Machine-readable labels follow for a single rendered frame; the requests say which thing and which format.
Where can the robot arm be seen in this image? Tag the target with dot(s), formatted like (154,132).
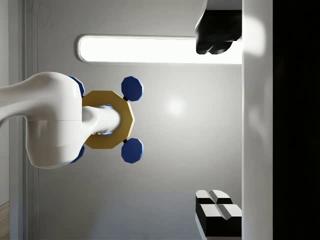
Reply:
(50,115)

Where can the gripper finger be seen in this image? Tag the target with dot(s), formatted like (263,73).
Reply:
(220,220)
(220,30)

